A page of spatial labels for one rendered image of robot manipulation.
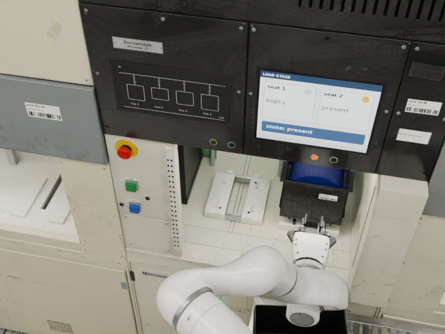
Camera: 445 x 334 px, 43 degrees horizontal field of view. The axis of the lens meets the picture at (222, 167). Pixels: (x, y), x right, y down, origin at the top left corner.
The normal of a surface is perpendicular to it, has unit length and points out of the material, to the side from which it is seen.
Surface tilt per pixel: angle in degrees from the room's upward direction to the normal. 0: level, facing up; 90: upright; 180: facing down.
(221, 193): 0
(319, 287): 32
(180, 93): 90
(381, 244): 90
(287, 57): 90
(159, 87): 90
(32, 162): 0
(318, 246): 5
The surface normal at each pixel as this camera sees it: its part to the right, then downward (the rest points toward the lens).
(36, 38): -0.21, 0.69
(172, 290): -0.32, -0.52
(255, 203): 0.00, -0.71
